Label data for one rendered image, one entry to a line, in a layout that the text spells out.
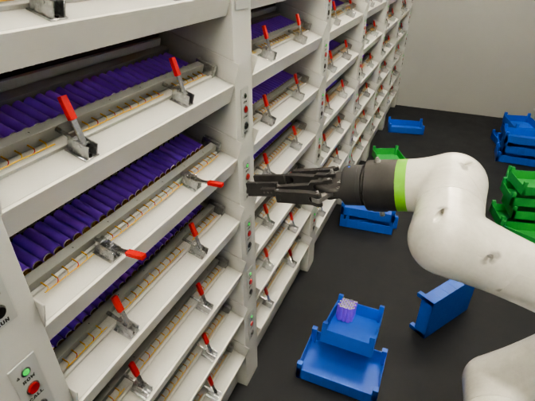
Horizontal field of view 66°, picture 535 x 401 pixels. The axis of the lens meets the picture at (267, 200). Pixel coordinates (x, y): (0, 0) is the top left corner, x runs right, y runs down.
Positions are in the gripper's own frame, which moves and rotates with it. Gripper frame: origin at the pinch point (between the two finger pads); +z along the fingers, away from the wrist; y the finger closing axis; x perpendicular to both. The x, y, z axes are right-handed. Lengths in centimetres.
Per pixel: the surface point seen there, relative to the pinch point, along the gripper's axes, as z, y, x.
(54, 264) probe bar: 20.1, -35.2, 3.6
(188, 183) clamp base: 18.4, -1.2, 1.0
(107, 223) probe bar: 20.4, -23.0, 3.7
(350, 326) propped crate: 7, 57, -94
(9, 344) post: 16, -48, 0
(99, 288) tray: 17.4, -31.9, -3.5
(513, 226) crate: -59, 171, -111
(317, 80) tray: 17, 88, 2
